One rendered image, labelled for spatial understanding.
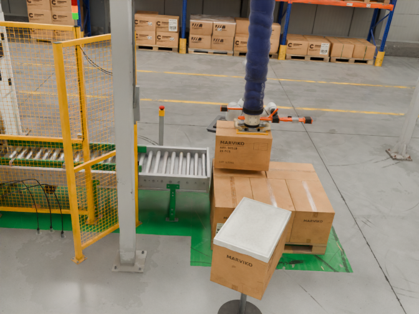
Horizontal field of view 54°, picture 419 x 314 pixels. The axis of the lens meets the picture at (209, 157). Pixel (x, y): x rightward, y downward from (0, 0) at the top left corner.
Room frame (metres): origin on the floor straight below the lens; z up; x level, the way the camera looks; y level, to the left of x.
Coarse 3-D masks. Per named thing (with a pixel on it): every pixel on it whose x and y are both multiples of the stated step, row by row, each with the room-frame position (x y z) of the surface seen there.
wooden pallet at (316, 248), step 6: (210, 198) 4.07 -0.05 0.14; (210, 204) 3.98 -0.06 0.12; (210, 210) 3.90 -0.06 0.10; (210, 216) 3.81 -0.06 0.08; (210, 222) 3.76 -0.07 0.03; (288, 246) 3.47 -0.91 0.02; (294, 246) 3.47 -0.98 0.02; (300, 246) 3.48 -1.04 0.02; (306, 246) 3.49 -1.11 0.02; (312, 246) 3.40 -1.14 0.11; (318, 246) 3.40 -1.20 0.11; (324, 246) 3.40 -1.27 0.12; (282, 252) 3.38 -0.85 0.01; (288, 252) 3.38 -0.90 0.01; (294, 252) 3.38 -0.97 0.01; (300, 252) 3.39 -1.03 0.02; (306, 252) 3.39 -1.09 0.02; (312, 252) 3.39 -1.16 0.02; (318, 252) 3.40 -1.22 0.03; (324, 252) 3.40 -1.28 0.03
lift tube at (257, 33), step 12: (252, 0) 4.11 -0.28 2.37; (264, 0) 4.05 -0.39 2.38; (252, 12) 4.11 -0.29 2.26; (252, 24) 4.10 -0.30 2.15; (264, 24) 4.06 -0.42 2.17; (252, 36) 4.09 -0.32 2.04; (264, 36) 4.06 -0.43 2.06; (252, 48) 4.07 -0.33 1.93; (264, 48) 4.06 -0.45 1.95; (252, 60) 4.07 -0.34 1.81; (264, 60) 4.07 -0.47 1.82; (252, 72) 4.06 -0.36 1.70; (264, 72) 4.08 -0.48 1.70
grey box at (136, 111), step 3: (138, 87) 3.16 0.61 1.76; (138, 90) 3.16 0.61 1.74; (138, 93) 3.16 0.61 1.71; (138, 96) 3.16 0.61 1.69; (138, 99) 3.16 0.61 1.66; (138, 102) 3.16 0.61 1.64; (138, 105) 3.16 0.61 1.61; (135, 108) 3.16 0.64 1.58; (138, 108) 3.16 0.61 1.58; (135, 111) 3.16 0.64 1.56; (138, 111) 3.16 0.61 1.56; (135, 114) 3.16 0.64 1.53; (138, 114) 3.16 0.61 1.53; (135, 117) 3.16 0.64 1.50; (138, 117) 3.16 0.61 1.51; (135, 120) 3.16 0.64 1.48; (138, 120) 3.16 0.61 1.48
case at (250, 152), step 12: (216, 132) 4.04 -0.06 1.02; (228, 132) 4.05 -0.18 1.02; (216, 144) 3.96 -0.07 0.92; (228, 144) 3.96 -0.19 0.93; (240, 144) 3.96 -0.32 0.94; (252, 144) 3.96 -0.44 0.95; (264, 144) 3.96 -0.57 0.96; (216, 156) 3.97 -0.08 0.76; (228, 156) 3.96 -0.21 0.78; (240, 156) 3.96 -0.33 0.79; (252, 156) 3.96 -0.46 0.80; (264, 156) 3.96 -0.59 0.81; (228, 168) 3.97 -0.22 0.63; (240, 168) 3.96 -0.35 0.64; (252, 168) 3.96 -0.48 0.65; (264, 168) 3.96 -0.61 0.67
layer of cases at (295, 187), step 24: (216, 168) 4.09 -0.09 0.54; (288, 168) 4.23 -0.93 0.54; (312, 168) 4.28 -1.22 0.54; (216, 192) 3.60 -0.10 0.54; (240, 192) 3.64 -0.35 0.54; (264, 192) 3.68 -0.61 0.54; (288, 192) 3.71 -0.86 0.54; (312, 192) 3.75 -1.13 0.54; (216, 216) 3.34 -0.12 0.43; (312, 216) 3.39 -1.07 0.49; (288, 240) 3.38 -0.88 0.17; (312, 240) 3.39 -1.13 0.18
